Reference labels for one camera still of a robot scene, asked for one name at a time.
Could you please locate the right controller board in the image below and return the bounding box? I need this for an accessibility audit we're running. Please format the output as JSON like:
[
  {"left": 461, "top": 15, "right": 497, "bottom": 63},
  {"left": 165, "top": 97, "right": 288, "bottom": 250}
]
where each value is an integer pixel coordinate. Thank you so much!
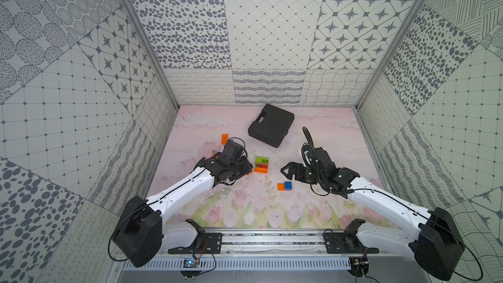
[{"left": 348, "top": 257, "right": 369, "bottom": 278}]

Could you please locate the small blue lego brick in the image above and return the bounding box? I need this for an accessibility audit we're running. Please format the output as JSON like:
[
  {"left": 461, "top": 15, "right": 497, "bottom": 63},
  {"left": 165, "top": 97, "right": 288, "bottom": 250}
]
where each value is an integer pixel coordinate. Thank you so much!
[{"left": 284, "top": 182, "right": 292, "bottom": 191}]

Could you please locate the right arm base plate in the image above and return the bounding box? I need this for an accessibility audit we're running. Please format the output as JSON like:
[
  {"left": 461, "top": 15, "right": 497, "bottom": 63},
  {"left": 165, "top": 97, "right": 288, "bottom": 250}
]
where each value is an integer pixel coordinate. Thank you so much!
[{"left": 322, "top": 230, "right": 379, "bottom": 255}]

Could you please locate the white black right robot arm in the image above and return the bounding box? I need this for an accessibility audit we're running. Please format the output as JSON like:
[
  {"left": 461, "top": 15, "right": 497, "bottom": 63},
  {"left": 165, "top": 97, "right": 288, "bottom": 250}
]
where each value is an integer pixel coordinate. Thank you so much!
[{"left": 280, "top": 144, "right": 465, "bottom": 281}]

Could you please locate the black plastic carrying case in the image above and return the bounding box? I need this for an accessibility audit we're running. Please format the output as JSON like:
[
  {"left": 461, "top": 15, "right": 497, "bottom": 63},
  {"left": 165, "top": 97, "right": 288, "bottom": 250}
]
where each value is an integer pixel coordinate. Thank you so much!
[{"left": 248, "top": 104, "right": 295, "bottom": 148}]

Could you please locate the controller board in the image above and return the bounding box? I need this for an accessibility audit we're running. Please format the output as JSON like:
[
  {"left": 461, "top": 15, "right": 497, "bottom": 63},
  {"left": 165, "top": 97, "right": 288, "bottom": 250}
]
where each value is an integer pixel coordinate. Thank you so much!
[
  {"left": 180, "top": 259, "right": 202, "bottom": 279},
  {"left": 348, "top": 257, "right": 369, "bottom": 278}
]

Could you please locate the left controller board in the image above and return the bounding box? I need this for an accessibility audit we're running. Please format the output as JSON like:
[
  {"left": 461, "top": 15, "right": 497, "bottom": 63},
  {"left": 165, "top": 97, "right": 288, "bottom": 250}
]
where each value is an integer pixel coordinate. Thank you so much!
[{"left": 180, "top": 259, "right": 202, "bottom": 279}]

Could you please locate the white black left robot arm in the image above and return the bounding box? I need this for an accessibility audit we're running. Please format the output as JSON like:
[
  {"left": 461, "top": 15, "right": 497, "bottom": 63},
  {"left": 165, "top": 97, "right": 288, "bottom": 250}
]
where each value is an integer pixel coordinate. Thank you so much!
[{"left": 110, "top": 138, "right": 253, "bottom": 267}]

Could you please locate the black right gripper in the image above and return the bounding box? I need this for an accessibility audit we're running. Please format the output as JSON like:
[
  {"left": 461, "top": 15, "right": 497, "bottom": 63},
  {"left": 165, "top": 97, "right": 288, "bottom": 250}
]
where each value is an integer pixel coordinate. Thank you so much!
[{"left": 280, "top": 162, "right": 325, "bottom": 185}]

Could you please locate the green long lego brick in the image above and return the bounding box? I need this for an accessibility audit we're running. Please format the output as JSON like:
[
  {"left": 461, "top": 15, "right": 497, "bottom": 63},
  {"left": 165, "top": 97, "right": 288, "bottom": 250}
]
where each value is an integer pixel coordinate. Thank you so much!
[{"left": 255, "top": 157, "right": 269, "bottom": 164}]

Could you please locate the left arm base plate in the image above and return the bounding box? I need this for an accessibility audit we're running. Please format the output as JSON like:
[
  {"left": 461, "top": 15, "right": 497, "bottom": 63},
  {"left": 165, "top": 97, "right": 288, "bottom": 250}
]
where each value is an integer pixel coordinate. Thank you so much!
[{"left": 168, "top": 233, "right": 223, "bottom": 255}]

